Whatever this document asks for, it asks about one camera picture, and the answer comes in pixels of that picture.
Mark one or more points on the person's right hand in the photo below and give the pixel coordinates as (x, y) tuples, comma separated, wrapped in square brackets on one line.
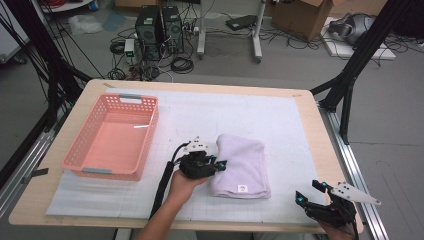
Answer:
[(336, 233)]

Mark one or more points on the white round table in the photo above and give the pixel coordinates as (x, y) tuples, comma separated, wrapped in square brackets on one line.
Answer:
[(71, 6)]

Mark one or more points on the white grid mat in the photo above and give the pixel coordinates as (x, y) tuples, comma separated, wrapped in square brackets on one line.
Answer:
[(233, 106)]

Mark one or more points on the black computer tower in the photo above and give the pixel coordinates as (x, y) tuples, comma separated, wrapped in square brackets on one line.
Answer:
[(173, 28), (148, 30)]

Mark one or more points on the black metal frame strut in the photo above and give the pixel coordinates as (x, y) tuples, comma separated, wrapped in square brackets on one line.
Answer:
[(40, 43), (366, 43)]

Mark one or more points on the pink plastic basket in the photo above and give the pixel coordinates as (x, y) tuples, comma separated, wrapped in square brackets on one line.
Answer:
[(113, 146)]

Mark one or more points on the flat black box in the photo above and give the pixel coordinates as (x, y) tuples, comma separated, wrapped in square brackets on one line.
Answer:
[(240, 22)]

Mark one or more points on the lilac printed towel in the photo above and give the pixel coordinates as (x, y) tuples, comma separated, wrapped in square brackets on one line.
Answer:
[(243, 166)]

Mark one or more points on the white rolling stand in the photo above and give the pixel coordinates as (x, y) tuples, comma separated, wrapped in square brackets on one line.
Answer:
[(257, 36)]

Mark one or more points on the clear plastic bag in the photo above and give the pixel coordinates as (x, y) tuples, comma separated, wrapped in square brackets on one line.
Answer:
[(85, 24)]

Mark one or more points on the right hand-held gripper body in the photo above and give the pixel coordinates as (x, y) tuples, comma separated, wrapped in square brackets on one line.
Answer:
[(333, 210)]

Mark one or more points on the white cabinet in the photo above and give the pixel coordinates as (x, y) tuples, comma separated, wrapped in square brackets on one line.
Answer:
[(10, 43)]

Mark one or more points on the person's left hand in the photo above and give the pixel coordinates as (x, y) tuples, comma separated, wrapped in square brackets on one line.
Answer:
[(185, 188)]

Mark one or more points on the grey and black device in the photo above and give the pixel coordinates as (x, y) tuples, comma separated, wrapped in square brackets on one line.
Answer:
[(350, 28)]

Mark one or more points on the open cardboard box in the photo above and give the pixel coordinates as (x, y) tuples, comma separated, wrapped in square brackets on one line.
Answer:
[(300, 18)]

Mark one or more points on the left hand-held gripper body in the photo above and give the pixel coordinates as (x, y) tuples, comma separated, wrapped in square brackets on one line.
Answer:
[(196, 166)]

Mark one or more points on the small white device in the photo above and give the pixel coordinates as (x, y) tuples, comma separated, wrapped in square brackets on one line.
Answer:
[(129, 46)]

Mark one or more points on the aluminium rail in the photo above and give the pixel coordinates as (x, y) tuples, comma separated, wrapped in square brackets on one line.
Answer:
[(375, 226), (20, 173)]

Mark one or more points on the white foam board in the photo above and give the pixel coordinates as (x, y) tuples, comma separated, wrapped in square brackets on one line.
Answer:
[(340, 50)]

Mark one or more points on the grey metal bracket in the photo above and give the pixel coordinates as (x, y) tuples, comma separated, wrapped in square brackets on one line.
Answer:
[(36, 173)]

